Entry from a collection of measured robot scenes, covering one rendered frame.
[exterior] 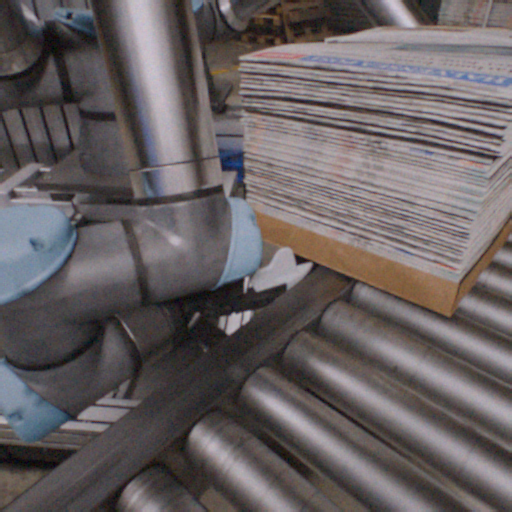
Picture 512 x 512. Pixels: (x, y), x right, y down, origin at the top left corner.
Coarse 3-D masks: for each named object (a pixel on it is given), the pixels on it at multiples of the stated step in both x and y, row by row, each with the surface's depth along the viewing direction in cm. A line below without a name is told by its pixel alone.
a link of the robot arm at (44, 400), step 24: (120, 336) 38; (0, 360) 35; (96, 360) 36; (120, 360) 38; (0, 384) 33; (24, 384) 33; (48, 384) 34; (72, 384) 35; (96, 384) 37; (120, 384) 40; (0, 408) 35; (24, 408) 33; (48, 408) 34; (72, 408) 36; (24, 432) 33; (48, 432) 35
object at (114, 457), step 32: (320, 288) 49; (352, 288) 51; (256, 320) 45; (288, 320) 45; (320, 320) 47; (224, 352) 41; (256, 352) 41; (192, 384) 38; (224, 384) 38; (128, 416) 35; (160, 416) 35; (192, 416) 35; (96, 448) 33; (128, 448) 33; (160, 448) 33; (64, 480) 31; (96, 480) 31; (128, 480) 31; (192, 480) 39
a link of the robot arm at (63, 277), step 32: (0, 224) 30; (32, 224) 30; (64, 224) 30; (0, 256) 27; (32, 256) 28; (64, 256) 30; (96, 256) 31; (128, 256) 32; (0, 288) 28; (32, 288) 29; (64, 288) 30; (96, 288) 31; (128, 288) 32; (0, 320) 30; (32, 320) 30; (64, 320) 31; (96, 320) 35; (32, 352) 32; (64, 352) 33
